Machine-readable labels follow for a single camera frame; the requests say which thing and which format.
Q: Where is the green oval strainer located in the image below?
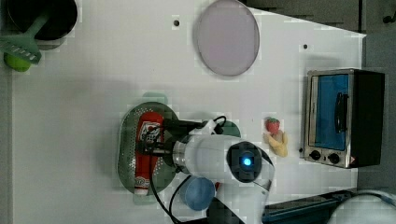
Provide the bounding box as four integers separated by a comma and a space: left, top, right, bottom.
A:
117, 92, 177, 205

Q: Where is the blue cup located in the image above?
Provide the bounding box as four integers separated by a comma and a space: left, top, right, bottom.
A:
179, 176, 215, 211

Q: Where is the plush strawberry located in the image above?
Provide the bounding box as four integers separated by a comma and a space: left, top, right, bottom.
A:
264, 118, 280, 134

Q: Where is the black toaster oven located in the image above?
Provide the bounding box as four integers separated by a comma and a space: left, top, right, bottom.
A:
304, 68, 385, 169

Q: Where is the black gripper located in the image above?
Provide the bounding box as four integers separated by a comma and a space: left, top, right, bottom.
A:
141, 119, 203, 156

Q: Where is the black cylinder pot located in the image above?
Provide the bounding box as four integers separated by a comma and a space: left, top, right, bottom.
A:
5, 0, 78, 50

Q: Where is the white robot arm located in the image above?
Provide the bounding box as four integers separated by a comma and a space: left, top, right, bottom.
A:
138, 119, 275, 224

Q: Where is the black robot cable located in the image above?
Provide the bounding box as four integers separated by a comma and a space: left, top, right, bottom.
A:
148, 115, 228, 224

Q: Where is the lime green ball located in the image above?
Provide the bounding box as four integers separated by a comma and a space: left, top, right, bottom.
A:
4, 53, 31, 72

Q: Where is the yellow plush banana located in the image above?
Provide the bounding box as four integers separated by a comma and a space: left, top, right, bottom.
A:
263, 131, 288, 158

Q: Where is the green slotted spatula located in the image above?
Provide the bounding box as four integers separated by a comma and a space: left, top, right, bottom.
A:
0, 12, 49, 64

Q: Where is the red plush ketchup bottle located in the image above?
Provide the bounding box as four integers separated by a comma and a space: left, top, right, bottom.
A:
134, 112, 163, 196

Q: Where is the lilac round plate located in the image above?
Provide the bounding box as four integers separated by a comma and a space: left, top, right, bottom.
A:
196, 0, 260, 77

